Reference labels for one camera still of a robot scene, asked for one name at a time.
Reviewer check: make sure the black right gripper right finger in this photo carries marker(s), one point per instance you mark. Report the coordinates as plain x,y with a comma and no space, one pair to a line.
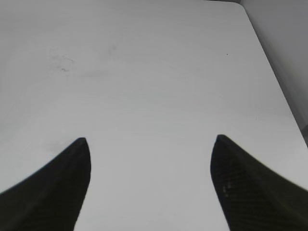
251,195

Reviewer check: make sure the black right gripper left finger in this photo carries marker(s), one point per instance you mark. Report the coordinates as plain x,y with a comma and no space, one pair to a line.
51,198

